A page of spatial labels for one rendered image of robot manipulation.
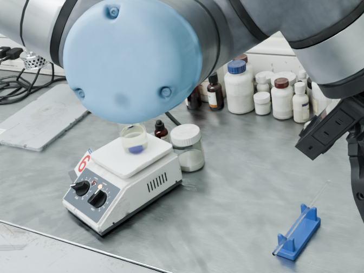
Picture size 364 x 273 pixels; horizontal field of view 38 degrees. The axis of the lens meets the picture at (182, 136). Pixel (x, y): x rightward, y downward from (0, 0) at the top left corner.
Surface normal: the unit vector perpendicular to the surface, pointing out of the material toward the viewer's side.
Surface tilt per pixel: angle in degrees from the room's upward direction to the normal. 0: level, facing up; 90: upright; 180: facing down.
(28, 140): 0
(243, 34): 112
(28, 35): 98
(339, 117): 103
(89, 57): 75
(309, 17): 93
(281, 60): 90
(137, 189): 90
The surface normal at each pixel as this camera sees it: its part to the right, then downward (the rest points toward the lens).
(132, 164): -0.16, -0.84
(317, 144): -0.58, 0.66
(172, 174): 0.66, 0.29
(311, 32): -0.37, 0.60
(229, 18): -0.17, 0.43
